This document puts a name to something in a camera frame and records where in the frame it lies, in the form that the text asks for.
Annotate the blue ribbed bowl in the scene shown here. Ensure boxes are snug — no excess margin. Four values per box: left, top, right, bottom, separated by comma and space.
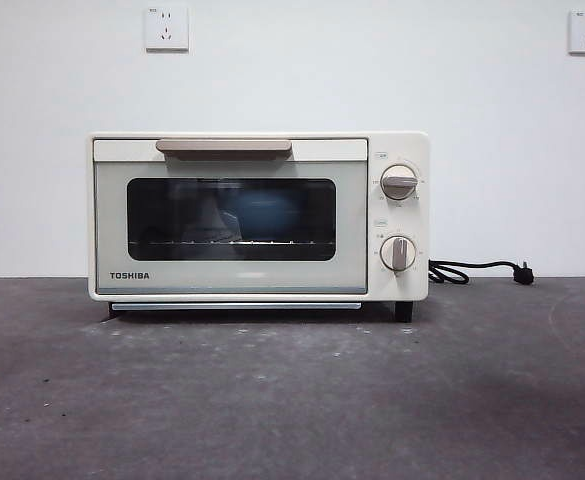
229, 192, 303, 241

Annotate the glass oven door with handle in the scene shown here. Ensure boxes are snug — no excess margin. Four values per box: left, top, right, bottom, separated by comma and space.
93, 138, 371, 296

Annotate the small cream oven knob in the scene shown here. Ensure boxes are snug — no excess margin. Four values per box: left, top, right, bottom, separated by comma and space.
380, 235, 418, 274

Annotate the large cream oven knob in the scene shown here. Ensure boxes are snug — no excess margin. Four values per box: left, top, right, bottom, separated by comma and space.
380, 163, 419, 201

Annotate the cream Toshiba toaster oven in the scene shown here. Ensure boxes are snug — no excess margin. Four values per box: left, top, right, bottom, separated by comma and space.
88, 130, 431, 322

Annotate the wire oven rack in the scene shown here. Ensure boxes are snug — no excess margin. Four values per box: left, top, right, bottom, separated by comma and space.
129, 239, 336, 247

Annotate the black power cable with plug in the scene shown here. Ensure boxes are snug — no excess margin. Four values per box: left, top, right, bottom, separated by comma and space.
429, 258, 537, 287

